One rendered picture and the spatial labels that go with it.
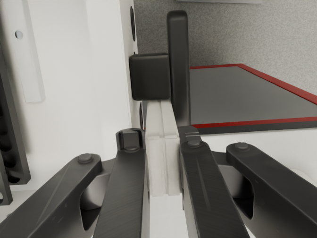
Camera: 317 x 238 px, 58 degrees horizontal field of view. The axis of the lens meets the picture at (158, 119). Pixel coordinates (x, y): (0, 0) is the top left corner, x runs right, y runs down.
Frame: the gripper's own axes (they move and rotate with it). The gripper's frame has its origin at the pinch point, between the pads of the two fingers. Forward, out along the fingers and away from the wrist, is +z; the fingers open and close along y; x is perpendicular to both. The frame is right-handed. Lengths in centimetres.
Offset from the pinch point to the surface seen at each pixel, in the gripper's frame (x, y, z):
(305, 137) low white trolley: -7.9, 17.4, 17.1
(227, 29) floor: 3, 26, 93
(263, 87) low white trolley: -8, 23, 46
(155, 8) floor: 12, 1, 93
